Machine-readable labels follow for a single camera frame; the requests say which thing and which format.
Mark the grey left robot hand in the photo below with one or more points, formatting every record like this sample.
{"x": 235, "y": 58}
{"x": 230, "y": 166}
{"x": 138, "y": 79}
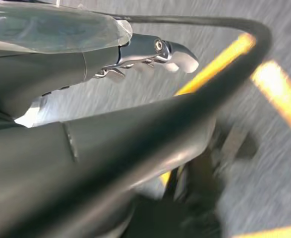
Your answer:
{"x": 48, "y": 69}

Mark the black robot leg base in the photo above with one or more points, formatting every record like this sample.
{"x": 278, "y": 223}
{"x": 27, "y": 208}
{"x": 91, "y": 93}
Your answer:
{"x": 180, "y": 210}

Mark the yellow floor tape square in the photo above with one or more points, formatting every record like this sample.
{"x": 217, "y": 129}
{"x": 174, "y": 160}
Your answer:
{"x": 222, "y": 60}

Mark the black ribbed robot foot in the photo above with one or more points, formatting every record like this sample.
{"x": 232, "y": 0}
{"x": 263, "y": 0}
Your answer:
{"x": 234, "y": 144}

